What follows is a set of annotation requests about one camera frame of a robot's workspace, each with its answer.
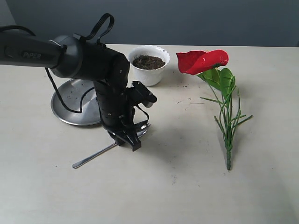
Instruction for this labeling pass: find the round stainless steel plate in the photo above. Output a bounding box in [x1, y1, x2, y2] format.
[50, 79, 101, 126]

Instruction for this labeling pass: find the red artificial anthurium flower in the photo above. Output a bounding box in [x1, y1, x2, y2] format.
[176, 49, 253, 171]

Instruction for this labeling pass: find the white plastic flower pot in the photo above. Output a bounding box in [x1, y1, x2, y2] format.
[127, 45, 170, 87]

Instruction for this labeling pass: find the dark soil in pot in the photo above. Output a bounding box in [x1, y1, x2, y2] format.
[132, 55, 165, 70]

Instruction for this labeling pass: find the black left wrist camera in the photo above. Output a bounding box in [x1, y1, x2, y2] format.
[127, 81, 157, 108]

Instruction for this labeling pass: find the stainless steel spork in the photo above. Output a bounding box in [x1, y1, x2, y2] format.
[72, 123, 151, 169]

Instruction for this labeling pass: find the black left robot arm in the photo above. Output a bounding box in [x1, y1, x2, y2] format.
[0, 28, 142, 151]

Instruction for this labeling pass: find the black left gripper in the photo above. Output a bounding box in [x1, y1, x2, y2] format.
[102, 116, 142, 152]

